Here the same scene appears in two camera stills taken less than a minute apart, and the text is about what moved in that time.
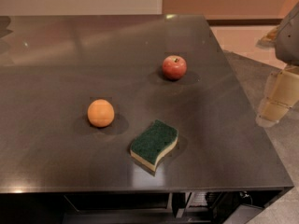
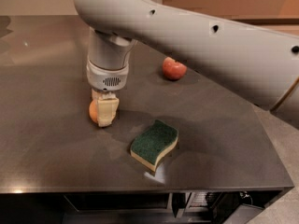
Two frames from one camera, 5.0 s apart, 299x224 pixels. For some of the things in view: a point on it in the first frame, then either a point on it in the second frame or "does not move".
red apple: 174,67 does not move
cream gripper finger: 282,93 → 106,79
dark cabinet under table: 230,206 does not move
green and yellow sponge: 152,143 does not move
